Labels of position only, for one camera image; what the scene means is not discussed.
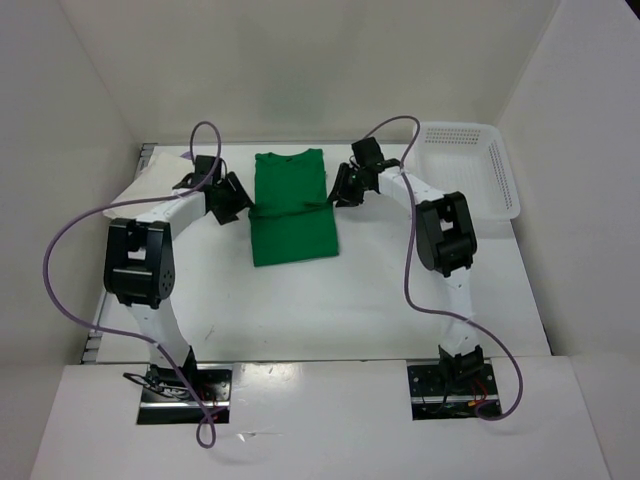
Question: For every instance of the white plastic laundry basket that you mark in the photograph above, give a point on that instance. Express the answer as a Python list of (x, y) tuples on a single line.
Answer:
[(470, 158)]

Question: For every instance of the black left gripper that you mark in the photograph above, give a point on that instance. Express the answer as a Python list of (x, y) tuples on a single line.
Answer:
[(240, 199)]

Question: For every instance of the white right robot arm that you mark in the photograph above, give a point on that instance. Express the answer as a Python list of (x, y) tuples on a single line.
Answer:
[(442, 236)]

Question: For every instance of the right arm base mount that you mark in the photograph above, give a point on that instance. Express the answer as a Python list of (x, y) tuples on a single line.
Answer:
[(431, 399)]

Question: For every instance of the white t shirt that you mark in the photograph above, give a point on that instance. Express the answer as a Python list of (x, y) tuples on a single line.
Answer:
[(156, 180)]

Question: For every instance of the green t shirt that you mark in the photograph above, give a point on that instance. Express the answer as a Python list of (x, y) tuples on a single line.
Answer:
[(292, 219)]

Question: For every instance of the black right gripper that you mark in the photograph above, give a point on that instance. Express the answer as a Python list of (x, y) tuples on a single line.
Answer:
[(341, 190)]

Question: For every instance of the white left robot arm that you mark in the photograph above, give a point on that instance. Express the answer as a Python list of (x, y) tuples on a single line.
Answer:
[(140, 268)]

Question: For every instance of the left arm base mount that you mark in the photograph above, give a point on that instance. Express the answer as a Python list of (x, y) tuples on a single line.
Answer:
[(166, 401)]

